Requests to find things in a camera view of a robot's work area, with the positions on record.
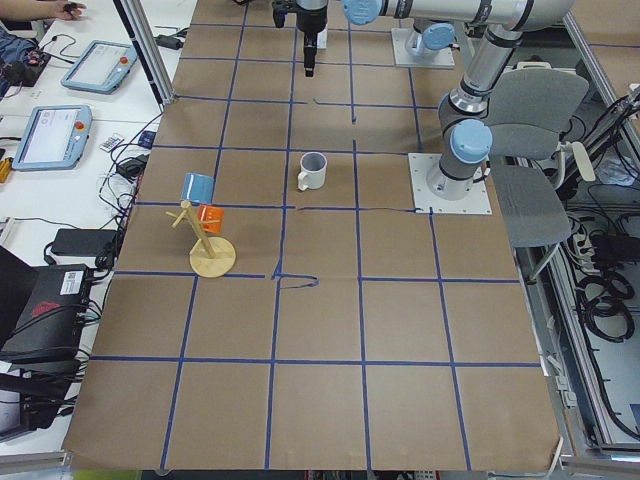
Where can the black power adapter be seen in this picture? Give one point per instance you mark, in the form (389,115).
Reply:
(99,243)

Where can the aluminium frame post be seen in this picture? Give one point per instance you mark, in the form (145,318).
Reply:
(134,20)

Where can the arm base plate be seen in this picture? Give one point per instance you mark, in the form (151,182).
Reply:
(404,58)
(435,193)

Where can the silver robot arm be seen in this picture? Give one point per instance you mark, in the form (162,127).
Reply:
(429,37)
(466,139)

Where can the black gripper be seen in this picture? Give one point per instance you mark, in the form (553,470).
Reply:
(309,22)

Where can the white mug grey inside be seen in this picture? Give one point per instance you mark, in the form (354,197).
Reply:
(312,175)

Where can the blue mug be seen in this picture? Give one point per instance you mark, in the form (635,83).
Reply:
(197,188)

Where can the orange mug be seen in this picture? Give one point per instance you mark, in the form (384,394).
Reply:
(210,218)

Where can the small remote control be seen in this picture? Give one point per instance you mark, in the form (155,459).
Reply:
(111,142)

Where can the black computer box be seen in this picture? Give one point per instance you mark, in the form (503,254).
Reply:
(40,308)

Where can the grey office chair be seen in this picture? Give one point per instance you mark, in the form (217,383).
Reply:
(527,110)

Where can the lower blue teach pendant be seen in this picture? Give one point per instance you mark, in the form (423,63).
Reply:
(54,138)

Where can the upper blue teach pendant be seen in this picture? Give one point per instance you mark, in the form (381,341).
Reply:
(101,68)

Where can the person's hand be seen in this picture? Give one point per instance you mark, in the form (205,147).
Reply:
(67,10)

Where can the blue teach pendant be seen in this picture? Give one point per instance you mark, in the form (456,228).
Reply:
(54,138)
(101,68)

